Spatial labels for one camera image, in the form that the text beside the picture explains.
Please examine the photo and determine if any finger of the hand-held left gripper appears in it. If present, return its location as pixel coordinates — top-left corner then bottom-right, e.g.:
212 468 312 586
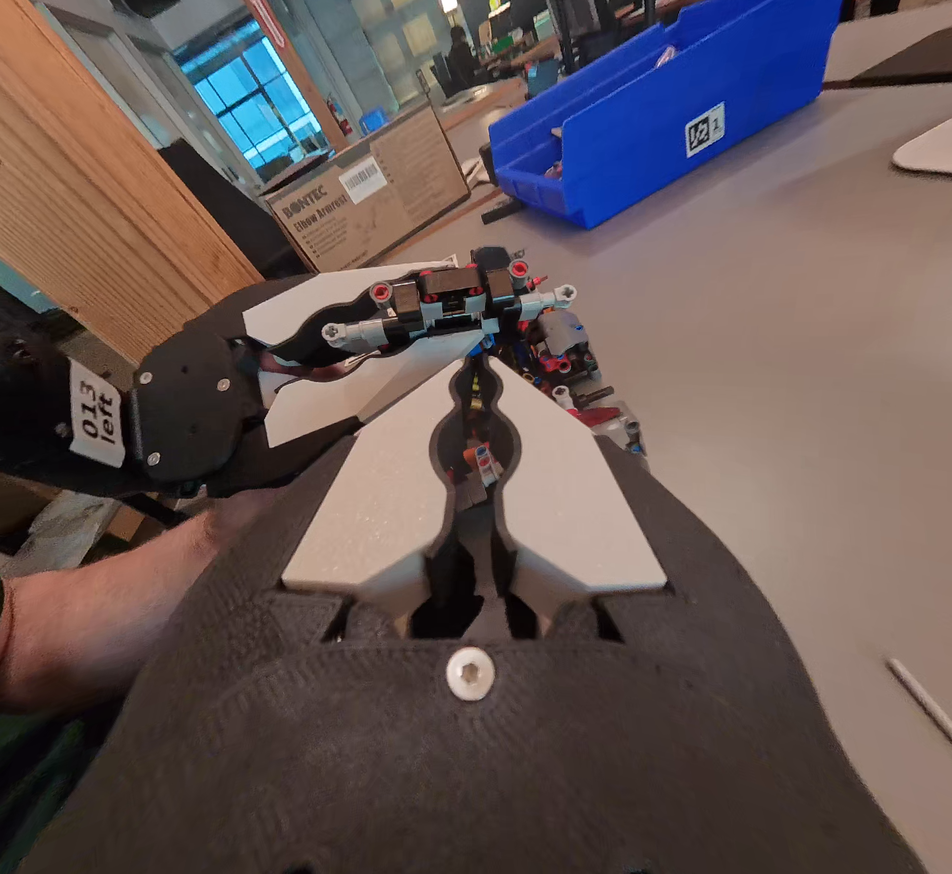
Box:
241 264 458 369
262 331 484 449

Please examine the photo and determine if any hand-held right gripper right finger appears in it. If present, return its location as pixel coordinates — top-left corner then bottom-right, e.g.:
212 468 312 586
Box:
483 355 668 626

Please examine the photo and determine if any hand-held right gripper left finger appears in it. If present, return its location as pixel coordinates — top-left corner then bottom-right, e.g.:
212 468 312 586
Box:
281 357 466 626

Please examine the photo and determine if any small black lego assembly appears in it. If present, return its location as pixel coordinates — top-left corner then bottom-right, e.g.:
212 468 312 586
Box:
321 247 580 362

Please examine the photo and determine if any large grey lego model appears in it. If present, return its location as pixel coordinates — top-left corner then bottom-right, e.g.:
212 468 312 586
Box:
446 309 650 488

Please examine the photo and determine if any person's left forearm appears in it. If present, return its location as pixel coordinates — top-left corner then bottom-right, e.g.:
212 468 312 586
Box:
0 491 257 715

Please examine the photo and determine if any brown cardboard box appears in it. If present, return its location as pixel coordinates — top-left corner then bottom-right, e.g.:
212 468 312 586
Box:
262 104 472 274

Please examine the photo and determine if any wooden pillar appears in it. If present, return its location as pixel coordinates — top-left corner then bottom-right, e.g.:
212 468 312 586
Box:
0 0 261 362

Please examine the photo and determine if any white rod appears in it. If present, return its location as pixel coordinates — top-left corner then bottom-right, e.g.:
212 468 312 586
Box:
885 657 952 741

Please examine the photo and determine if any green sweater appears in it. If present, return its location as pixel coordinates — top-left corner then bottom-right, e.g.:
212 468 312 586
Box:
0 710 127 874

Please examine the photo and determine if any blue storage bin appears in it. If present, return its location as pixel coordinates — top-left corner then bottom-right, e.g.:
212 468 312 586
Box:
487 0 861 230

